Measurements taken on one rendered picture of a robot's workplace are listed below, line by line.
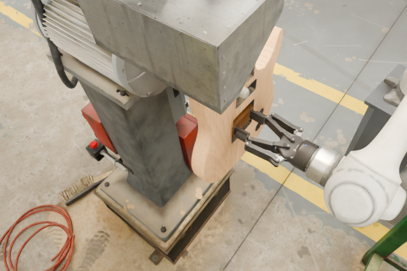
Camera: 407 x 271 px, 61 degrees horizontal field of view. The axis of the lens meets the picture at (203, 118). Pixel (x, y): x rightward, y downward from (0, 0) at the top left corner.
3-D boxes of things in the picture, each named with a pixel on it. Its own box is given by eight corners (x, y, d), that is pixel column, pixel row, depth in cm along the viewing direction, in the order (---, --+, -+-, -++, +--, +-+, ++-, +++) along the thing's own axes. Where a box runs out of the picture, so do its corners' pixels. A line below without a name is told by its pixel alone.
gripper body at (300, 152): (301, 179, 86) (269, 160, 90) (317, 157, 90) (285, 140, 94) (307, 162, 80) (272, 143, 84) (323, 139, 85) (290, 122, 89)
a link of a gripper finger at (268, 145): (288, 152, 89) (287, 156, 88) (246, 143, 92) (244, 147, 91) (291, 143, 86) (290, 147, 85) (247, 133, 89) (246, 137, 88)
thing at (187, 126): (155, 147, 179) (138, 104, 150) (171, 131, 185) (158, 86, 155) (192, 173, 169) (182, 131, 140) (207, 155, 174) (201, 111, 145)
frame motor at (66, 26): (51, 60, 105) (5, -17, 85) (114, 13, 117) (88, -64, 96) (146, 121, 88) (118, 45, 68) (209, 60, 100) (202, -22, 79)
